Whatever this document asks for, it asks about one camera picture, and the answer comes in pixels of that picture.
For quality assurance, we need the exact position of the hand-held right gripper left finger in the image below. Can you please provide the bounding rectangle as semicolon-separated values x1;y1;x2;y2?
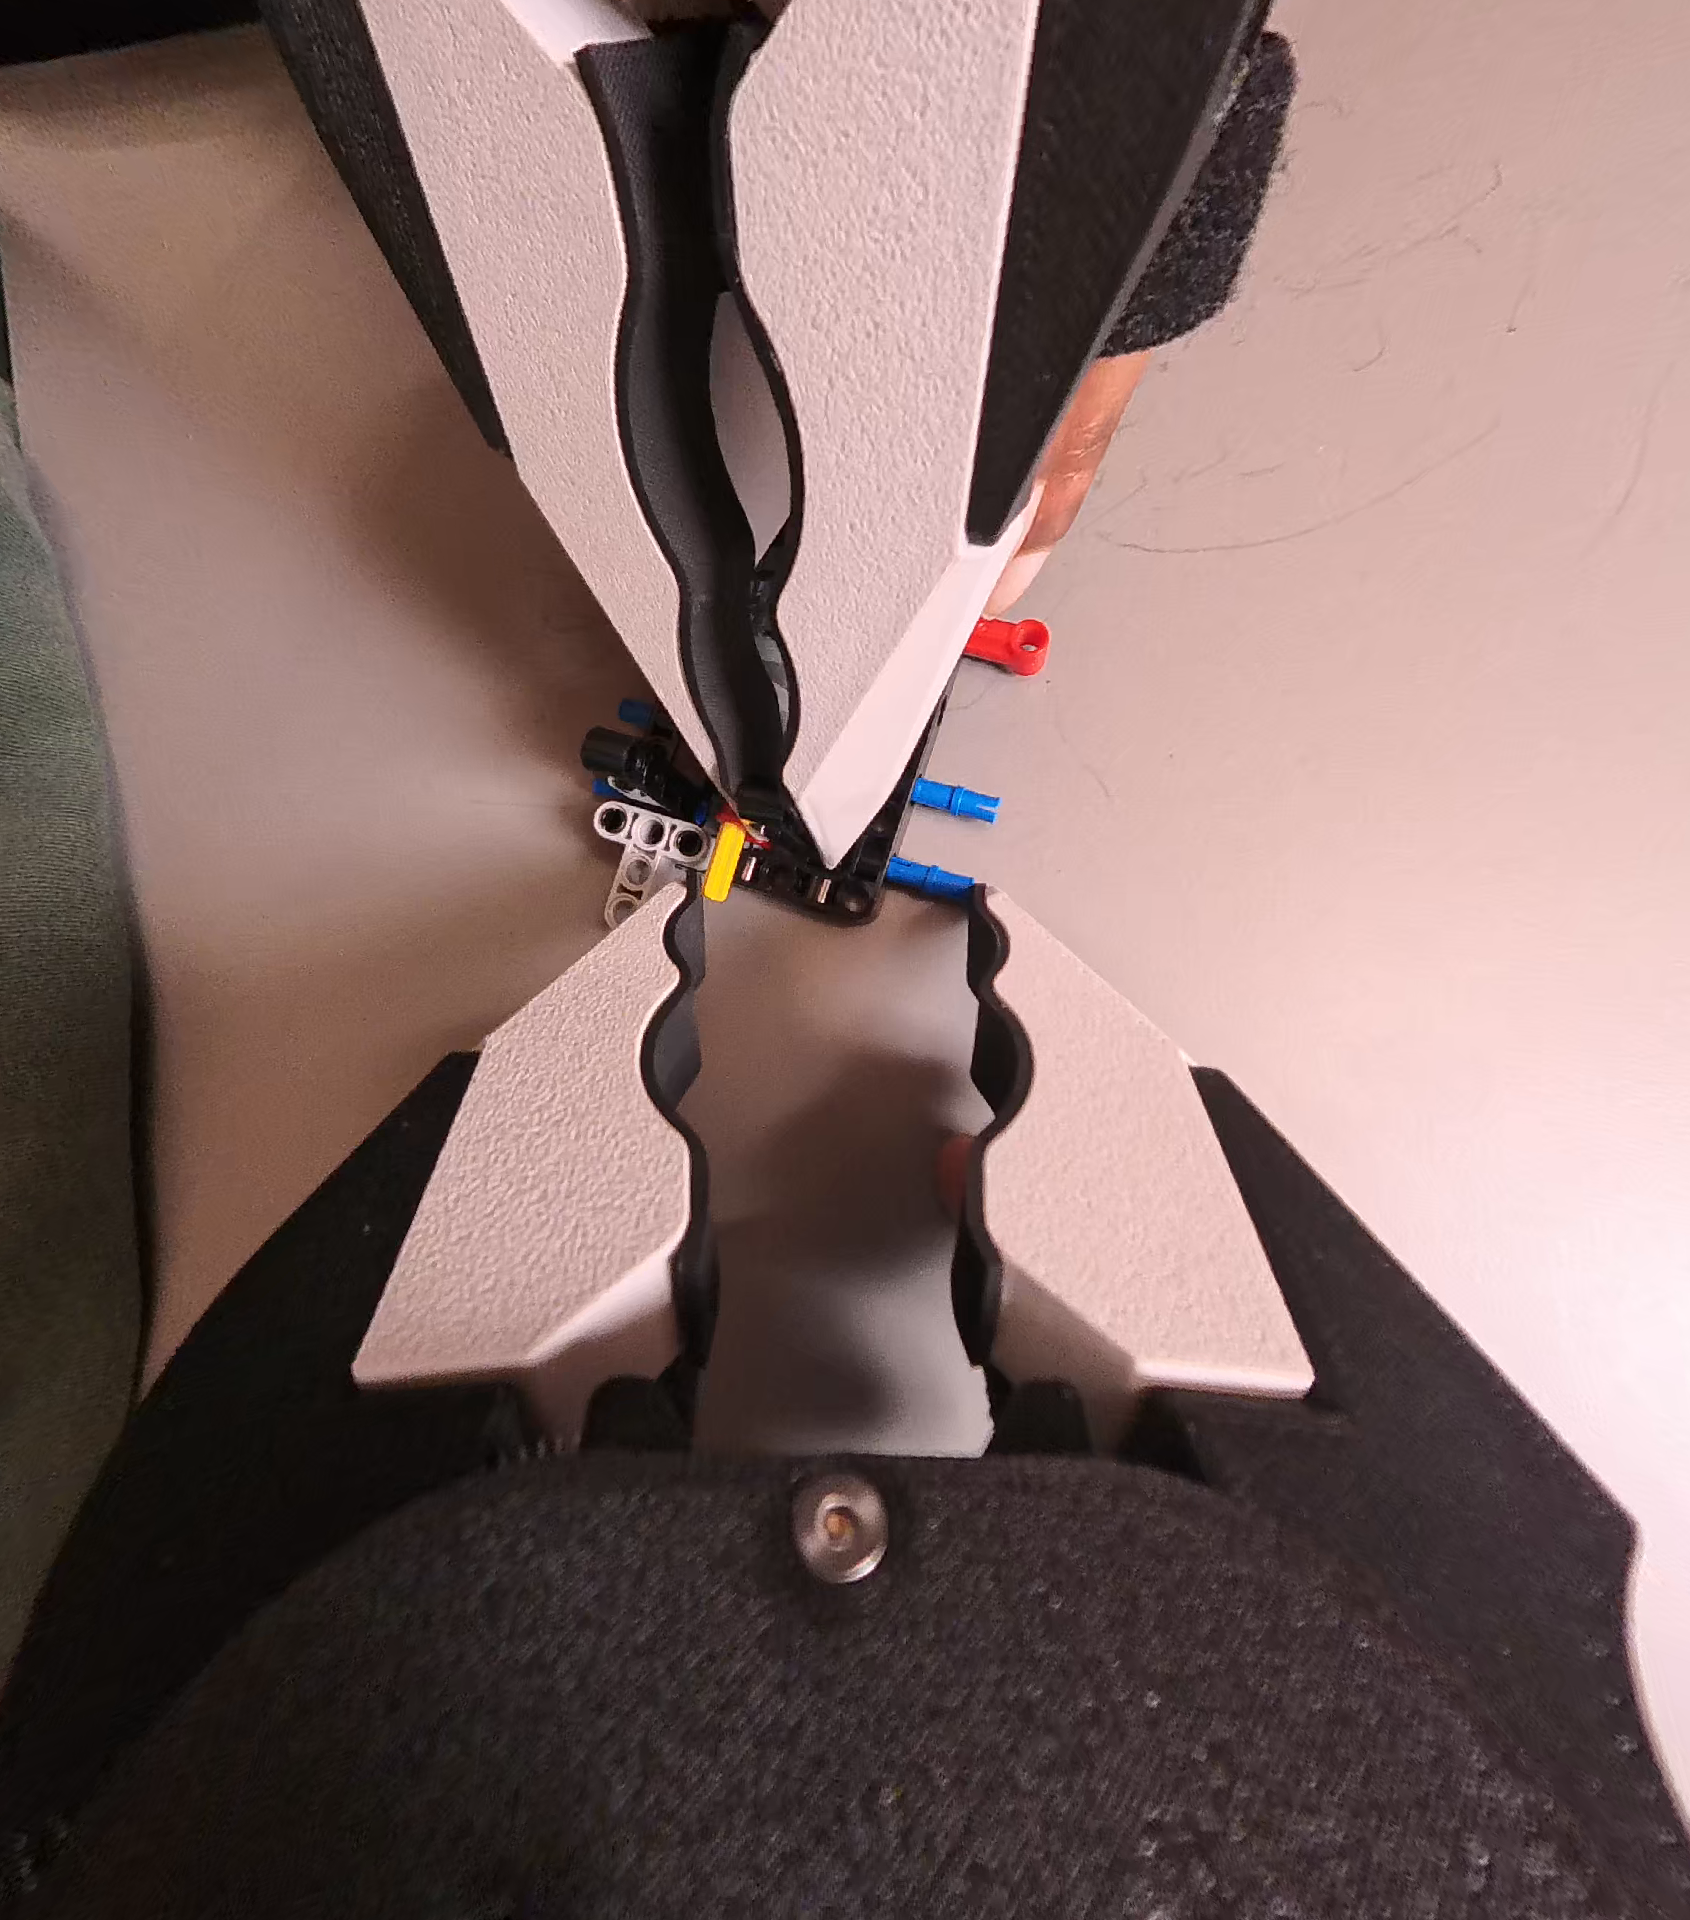
350;882;720;1404

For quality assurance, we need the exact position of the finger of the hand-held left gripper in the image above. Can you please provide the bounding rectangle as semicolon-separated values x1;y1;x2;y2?
359;0;788;829
710;0;1046;871

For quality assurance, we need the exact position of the black frame lego assembly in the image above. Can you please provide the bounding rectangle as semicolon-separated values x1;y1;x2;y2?
583;611;1055;930

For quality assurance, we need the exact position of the person's left hand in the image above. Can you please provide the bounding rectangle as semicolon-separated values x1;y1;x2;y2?
985;355;1149;623

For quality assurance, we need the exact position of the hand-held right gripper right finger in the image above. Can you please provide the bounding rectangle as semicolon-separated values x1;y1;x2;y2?
950;882;1316;1411

